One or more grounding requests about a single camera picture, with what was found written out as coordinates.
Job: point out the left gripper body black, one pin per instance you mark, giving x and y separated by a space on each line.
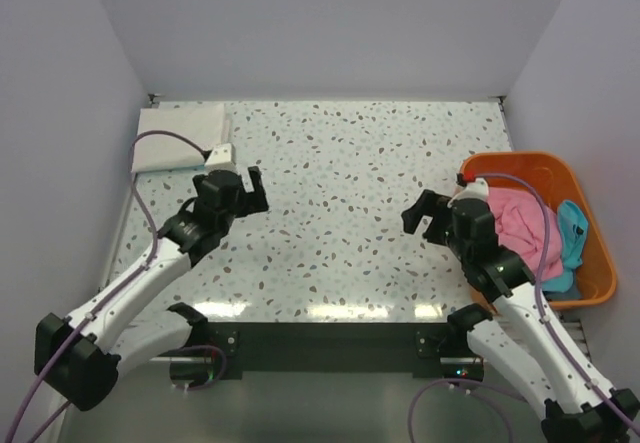
231 213

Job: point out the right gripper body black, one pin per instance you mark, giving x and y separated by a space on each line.
458 247

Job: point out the white coca-cola t-shirt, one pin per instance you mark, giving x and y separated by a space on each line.
178 136

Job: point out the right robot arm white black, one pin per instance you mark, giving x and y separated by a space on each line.
573 399

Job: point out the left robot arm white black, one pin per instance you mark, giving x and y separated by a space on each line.
76 355

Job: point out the pink t-shirt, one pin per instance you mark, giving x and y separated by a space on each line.
520 226

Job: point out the folded teal t-shirt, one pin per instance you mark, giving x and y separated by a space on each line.
178 169

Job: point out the orange plastic basket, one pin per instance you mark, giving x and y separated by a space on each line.
555 182

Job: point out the light blue t-shirt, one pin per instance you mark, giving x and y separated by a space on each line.
573 229

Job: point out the grey blue garment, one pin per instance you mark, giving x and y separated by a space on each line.
573 294

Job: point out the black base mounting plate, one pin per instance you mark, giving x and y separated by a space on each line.
230 350

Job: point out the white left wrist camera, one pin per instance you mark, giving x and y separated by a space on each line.
223 158

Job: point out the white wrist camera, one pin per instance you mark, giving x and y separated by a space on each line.
478 189
223 158

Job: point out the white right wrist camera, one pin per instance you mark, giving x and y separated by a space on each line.
478 189

